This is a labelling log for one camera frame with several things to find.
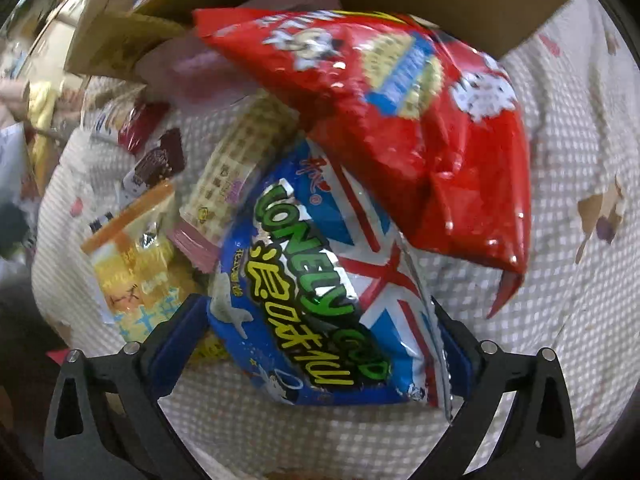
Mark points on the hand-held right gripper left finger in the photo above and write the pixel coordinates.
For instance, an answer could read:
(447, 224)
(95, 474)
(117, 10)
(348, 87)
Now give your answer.
(175, 337)

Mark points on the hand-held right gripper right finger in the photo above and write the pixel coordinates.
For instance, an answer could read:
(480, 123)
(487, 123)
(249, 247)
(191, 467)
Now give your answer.
(460, 360)

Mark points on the blue flag-print snack bag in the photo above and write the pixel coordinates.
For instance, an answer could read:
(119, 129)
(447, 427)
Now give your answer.
(300, 285)

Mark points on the orange yellow snack packet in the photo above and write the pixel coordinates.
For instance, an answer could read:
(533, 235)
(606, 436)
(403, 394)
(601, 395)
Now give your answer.
(135, 270)

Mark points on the pink striped wrapper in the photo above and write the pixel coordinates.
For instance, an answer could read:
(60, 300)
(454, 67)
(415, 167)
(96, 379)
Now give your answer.
(190, 246)

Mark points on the bed with patterned blanket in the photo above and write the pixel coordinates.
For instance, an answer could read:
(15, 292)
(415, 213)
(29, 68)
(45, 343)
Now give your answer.
(550, 210)

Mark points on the brown white snack packet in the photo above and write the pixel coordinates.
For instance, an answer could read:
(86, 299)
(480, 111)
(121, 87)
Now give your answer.
(160, 157)

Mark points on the tan checked wafer packet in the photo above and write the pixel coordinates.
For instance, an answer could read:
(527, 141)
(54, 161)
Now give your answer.
(235, 160)

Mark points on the dark red snack packet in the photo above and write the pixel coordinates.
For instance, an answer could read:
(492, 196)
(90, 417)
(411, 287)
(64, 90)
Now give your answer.
(142, 125)

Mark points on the white blue snack packet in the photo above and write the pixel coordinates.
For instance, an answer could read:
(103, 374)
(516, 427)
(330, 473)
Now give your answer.
(107, 120)

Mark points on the red snack bag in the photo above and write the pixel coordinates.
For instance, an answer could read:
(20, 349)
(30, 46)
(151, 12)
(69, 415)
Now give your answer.
(400, 135)

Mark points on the pink snack packet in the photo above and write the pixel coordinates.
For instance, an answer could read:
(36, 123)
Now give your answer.
(195, 62)

